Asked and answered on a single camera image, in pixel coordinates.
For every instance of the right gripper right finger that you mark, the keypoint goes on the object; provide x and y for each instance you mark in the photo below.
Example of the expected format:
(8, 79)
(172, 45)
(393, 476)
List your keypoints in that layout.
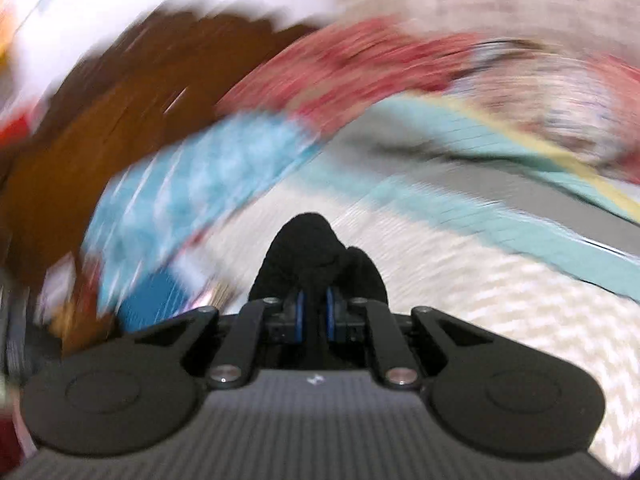
(335, 315)

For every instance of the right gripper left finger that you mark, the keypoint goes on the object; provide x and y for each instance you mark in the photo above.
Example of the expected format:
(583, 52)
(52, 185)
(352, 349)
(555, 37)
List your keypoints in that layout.
(293, 316)

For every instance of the black pants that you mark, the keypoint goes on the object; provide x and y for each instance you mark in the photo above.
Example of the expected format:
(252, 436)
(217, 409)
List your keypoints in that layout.
(307, 254)

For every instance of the patterned bed sheet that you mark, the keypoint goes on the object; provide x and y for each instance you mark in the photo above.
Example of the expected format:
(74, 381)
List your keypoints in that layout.
(456, 222)

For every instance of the teal patterned pillow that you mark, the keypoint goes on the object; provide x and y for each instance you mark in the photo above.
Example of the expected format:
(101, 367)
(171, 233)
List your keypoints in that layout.
(151, 208)

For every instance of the carved wooden headboard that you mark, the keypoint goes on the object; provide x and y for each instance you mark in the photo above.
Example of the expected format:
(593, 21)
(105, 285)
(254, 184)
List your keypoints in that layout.
(158, 83)

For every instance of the red floral blanket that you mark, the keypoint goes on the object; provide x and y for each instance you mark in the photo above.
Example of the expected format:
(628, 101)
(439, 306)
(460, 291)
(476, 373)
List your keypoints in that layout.
(586, 103)

